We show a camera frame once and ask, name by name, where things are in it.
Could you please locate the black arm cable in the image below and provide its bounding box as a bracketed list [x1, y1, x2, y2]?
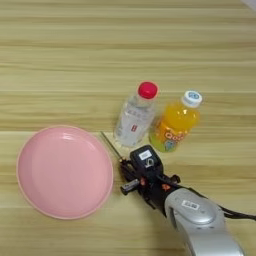
[190, 186, 256, 222]

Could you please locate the yellow handled screwdriver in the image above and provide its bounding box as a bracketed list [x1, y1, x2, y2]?
[100, 131, 130, 165]

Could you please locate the red capped water bottle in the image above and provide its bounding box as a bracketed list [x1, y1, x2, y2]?
[113, 81, 160, 149]

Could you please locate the black box with white label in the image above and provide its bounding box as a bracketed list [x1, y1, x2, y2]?
[129, 144, 165, 179]

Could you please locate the orange juice bottle white cap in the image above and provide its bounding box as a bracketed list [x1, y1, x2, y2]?
[148, 90, 204, 154]

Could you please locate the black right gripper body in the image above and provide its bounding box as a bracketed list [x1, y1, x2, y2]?
[119, 174, 182, 216]

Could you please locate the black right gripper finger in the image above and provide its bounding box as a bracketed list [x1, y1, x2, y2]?
[119, 159, 138, 184]

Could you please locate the pink round plate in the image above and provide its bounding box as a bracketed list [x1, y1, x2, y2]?
[16, 125, 115, 221]

